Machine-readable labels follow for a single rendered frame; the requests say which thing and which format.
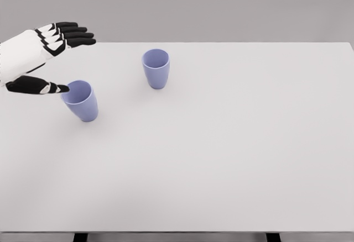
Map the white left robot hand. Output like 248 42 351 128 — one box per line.
0 22 97 96

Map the lavender blue plastic cup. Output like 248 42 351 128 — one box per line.
60 80 99 123
141 48 170 90

